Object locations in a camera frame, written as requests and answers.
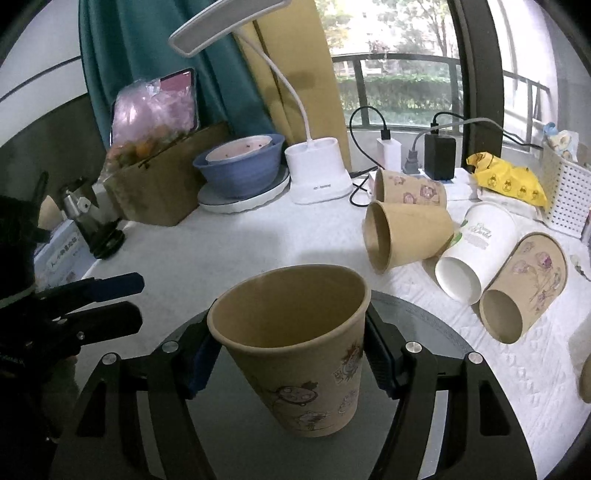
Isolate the black adapter cable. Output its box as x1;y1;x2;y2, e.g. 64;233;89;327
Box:
431;111;543;151

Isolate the white perforated basket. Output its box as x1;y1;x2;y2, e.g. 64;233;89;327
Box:
538;141;591;238

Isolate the white power strip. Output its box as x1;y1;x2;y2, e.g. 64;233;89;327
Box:
365;166;476;201

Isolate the white round plate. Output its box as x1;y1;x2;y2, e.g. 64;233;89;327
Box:
198;166;291;214

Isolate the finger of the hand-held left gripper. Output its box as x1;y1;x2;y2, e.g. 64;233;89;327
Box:
34;272;145;315
46;301;143;346

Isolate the teal curtain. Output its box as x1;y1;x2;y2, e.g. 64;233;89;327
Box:
78;0;278;148

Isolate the brown cardboard box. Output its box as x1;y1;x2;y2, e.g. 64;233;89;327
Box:
108;121;232;227

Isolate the blue bowl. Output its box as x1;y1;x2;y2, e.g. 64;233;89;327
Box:
192;134;286;200

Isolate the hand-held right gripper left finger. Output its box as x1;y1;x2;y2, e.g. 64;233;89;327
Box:
60;299;221;480

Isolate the white cloth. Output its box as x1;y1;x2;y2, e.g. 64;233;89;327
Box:
475;187;546;222

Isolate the black power adapter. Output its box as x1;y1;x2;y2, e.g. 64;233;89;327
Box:
424;122;457;181

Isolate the white charger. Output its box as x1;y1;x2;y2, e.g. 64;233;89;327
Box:
376;129;402;171

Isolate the brown flower print paper cup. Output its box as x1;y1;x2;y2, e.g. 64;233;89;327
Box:
479;232;568;345

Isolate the brown cartoon print paper cup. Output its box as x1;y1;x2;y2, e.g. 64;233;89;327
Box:
206;264;371;438

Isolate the clear plastic bag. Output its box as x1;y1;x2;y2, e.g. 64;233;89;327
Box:
104;76;199;185

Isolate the dark window frame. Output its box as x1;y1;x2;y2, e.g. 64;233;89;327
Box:
448;0;504;171

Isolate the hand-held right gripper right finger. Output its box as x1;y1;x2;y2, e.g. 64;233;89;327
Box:
364;309;539;480

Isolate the yellow printed packet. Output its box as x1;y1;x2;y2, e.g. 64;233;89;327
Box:
466;151;548;207

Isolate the white quilted tablecloth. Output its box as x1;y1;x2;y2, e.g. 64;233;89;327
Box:
69;175;591;480

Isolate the yellow curtain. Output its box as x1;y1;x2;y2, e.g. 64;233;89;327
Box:
233;0;354;176

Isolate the white green print paper cup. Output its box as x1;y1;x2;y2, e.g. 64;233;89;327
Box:
435;202;517;305

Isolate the white labelled box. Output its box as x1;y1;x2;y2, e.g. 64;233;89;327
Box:
34;219;100;289

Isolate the white desk lamp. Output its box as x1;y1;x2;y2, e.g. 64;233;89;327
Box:
168;0;354;205

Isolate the plain brown paper cup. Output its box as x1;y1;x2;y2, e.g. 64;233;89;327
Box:
363;200;455;275

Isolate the tablet with pink screen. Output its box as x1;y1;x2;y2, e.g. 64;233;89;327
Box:
157;67;200;132

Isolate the printed packet in basket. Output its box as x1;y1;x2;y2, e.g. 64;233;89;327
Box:
542;122;580;162

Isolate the black charger cable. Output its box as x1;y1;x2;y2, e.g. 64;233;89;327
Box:
348;106;391;208

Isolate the brown purple print paper cup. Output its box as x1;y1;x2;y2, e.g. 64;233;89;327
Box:
373;168;448;208

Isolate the balcony railing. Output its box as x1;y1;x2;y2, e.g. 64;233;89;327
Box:
331;53;550;130

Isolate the pink bowl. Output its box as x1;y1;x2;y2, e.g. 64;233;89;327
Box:
205;135;273;163

